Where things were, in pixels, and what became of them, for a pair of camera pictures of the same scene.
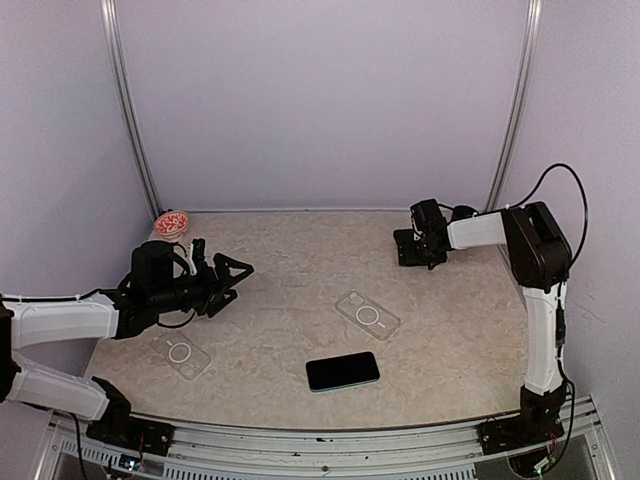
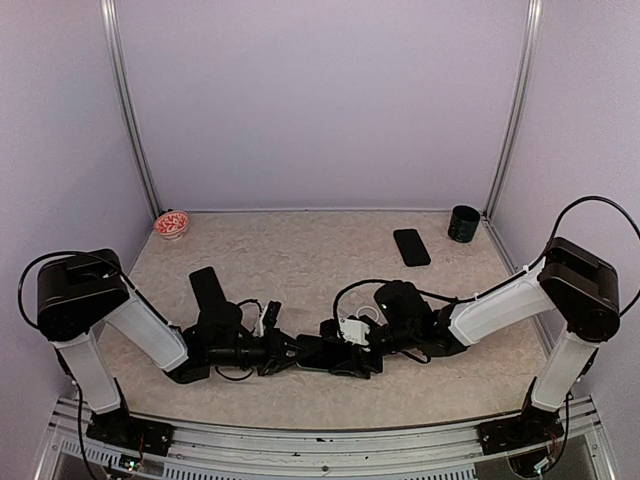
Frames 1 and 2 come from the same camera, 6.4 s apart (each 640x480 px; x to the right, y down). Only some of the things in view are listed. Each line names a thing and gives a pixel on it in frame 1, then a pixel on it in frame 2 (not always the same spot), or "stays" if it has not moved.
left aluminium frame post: [108, 9] stays
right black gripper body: [406, 240] → [363, 362]
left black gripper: [214, 289] → [277, 344]
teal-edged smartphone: [342, 371] → [323, 353]
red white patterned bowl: [171, 224] stays
